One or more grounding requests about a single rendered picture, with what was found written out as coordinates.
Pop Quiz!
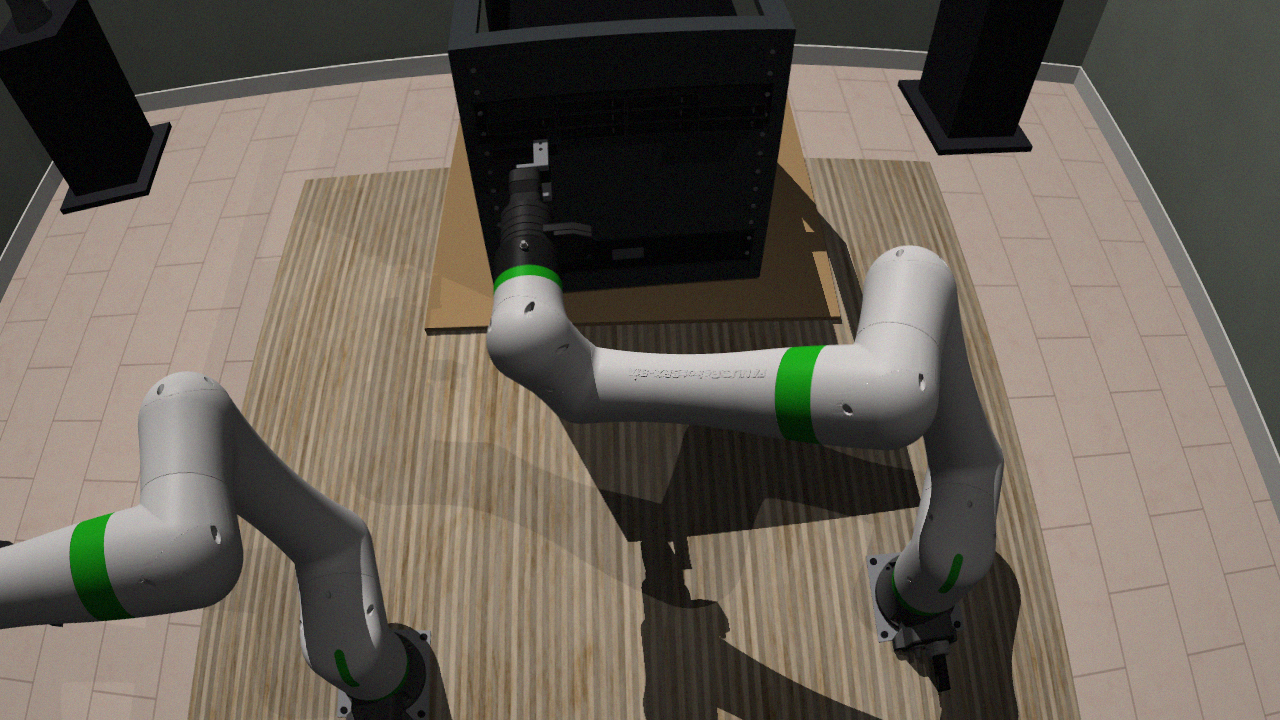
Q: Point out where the tan wooden board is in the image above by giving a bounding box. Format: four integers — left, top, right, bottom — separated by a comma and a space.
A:
425, 95, 840, 332

